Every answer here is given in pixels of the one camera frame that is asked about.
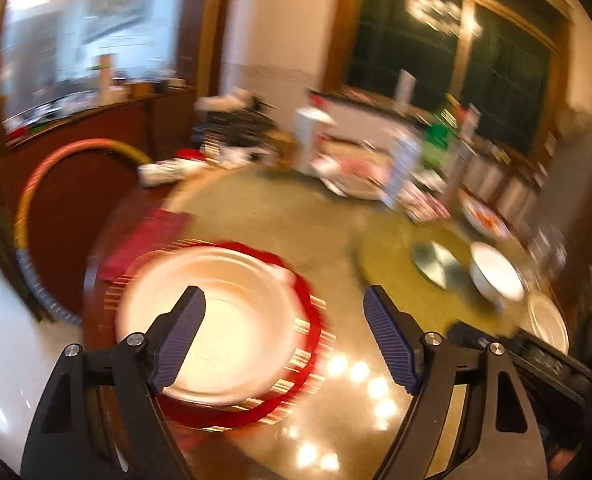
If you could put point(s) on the round metal turntable hub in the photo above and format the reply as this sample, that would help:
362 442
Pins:
433 262

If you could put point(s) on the dark jacket with fur collar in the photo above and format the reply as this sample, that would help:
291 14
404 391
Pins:
236 122

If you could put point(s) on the grey refrigerator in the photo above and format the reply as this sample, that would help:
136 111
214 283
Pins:
566 160

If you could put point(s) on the wooden framed window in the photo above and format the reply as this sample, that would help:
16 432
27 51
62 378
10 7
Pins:
401 25

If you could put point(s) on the green plastic bottle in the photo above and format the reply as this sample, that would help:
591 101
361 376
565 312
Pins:
438 140

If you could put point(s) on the white liquor bottle red cap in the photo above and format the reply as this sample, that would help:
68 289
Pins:
312 140

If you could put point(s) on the multicolour hula hoop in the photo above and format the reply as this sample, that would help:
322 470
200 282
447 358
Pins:
31 190

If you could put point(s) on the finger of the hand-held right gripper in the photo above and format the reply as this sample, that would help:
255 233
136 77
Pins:
471 332

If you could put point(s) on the blue patterned plate with food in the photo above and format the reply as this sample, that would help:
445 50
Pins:
483 217

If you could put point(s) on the white bottle green label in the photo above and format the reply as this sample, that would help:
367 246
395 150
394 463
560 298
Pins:
173 171

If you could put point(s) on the white and blue carton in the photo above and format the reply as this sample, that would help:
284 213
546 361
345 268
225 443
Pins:
401 170

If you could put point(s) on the wooden sideboard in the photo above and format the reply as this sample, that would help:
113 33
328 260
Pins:
76 130

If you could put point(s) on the white paper roll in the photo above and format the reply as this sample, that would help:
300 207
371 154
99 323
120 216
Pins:
406 87

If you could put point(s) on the large ribbed white plastic bowl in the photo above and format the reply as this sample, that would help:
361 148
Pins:
226 320

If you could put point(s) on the stainless steel thermos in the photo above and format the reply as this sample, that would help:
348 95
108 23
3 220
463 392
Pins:
483 177

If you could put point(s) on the deep red glass plate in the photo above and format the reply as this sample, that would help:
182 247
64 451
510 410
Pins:
216 412

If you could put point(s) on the red envelope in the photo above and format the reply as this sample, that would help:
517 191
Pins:
161 225

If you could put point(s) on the small plain white bowl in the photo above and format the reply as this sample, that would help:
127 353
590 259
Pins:
496 272

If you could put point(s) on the glass turntable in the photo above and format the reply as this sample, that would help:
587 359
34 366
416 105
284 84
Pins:
391 255

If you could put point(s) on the small ribbed white plastic bowl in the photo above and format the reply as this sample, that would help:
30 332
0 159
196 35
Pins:
548 322

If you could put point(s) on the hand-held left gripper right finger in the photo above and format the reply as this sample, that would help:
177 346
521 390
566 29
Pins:
391 340

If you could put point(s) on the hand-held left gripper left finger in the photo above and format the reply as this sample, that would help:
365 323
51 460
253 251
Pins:
181 345

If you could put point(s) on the clear glass pitcher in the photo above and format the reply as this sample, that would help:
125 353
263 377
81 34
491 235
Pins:
546 247

